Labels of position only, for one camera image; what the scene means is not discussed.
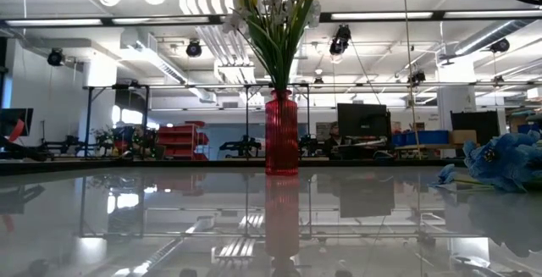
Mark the person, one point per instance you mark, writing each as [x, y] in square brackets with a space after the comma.
[334, 135]

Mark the black computer monitor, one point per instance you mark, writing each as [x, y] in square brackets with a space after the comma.
[474, 126]
[362, 120]

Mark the silver ventilation duct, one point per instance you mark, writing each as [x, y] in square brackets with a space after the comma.
[487, 40]

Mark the brown cardboard box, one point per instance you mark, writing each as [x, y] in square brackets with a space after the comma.
[462, 136]

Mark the black ceiling spot fixture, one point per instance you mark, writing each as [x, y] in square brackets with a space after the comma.
[194, 49]
[417, 78]
[500, 45]
[341, 40]
[56, 57]

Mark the ceiling light strip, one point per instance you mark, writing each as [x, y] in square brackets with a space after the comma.
[491, 14]
[51, 22]
[381, 15]

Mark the black aluminium table frame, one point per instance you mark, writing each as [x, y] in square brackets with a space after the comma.
[127, 164]

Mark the black monitor with red part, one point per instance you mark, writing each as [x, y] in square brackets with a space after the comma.
[12, 118]

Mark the blue storage bins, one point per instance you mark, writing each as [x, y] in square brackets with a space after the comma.
[423, 137]

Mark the red ribbed glass vase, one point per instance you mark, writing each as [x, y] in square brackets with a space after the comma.
[281, 137]

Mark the white artificial flower bunch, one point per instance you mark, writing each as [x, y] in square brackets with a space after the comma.
[277, 52]

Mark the dark blue metal stand frame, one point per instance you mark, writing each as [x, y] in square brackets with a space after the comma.
[88, 120]

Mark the red storage shelf rack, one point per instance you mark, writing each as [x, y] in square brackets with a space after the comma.
[178, 135]

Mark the white artificial flower stem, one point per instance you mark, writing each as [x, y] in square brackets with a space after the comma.
[315, 14]

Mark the black background robot arm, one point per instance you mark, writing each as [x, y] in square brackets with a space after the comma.
[239, 145]
[63, 145]
[307, 145]

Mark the blue artificial flower bunch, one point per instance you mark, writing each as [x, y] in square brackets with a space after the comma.
[499, 162]

